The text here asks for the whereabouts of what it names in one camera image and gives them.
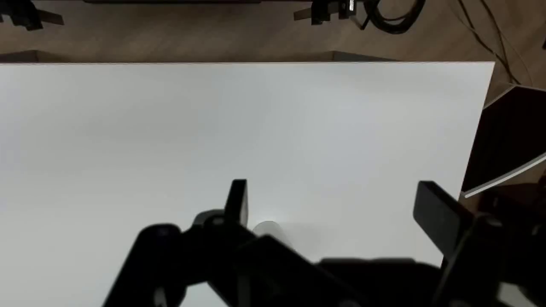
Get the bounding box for black stand foot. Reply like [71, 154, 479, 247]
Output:
[0, 0, 62, 30]

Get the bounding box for black cable bundle on floor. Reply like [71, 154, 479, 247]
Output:
[346, 0, 426, 35]

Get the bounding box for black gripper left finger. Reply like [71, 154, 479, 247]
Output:
[223, 178, 247, 224]

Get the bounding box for black equipment base on floor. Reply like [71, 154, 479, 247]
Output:
[293, 0, 352, 25]

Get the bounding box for dark panel with white edge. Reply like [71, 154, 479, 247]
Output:
[462, 84, 546, 197]

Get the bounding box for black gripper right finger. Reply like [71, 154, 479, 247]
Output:
[412, 180, 472, 265]

